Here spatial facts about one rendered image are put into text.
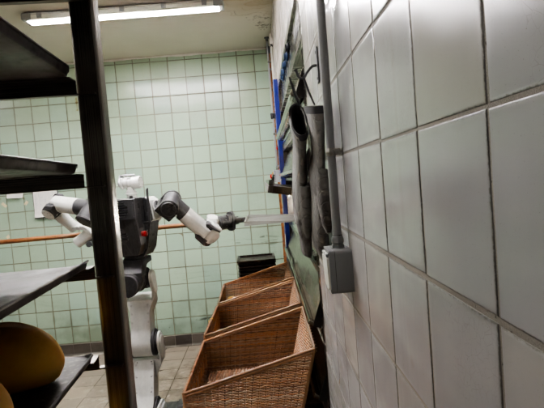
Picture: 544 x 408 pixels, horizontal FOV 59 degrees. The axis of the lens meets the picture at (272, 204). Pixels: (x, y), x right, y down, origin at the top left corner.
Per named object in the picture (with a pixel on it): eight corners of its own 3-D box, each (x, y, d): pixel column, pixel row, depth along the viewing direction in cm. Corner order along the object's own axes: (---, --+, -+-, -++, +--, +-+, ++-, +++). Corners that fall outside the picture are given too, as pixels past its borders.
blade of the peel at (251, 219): (244, 226, 281) (244, 221, 281) (247, 218, 336) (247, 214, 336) (305, 220, 282) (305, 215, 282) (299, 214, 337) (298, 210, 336)
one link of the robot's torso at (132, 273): (141, 297, 236) (138, 261, 235) (114, 299, 236) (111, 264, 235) (154, 285, 264) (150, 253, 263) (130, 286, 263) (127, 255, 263)
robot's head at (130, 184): (139, 193, 252) (138, 176, 252) (121, 193, 253) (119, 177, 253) (143, 192, 259) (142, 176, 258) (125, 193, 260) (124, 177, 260)
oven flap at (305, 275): (290, 250, 343) (297, 223, 342) (320, 327, 164) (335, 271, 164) (284, 248, 343) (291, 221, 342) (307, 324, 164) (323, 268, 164)
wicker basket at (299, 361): (309, 363, 222) (304, 304, 220) (324, 426, 165) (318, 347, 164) (204, 372, 221) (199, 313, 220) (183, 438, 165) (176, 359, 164)
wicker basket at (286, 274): (292, 298, 342) (289, 260, 341) (299, 321, 286) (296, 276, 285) (224, 304, 341) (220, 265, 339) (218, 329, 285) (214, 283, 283)
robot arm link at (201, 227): (223, 234, 257) (193, 207, 250) (207, 251, 258) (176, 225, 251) (221, 227, 268) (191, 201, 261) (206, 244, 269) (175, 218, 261)
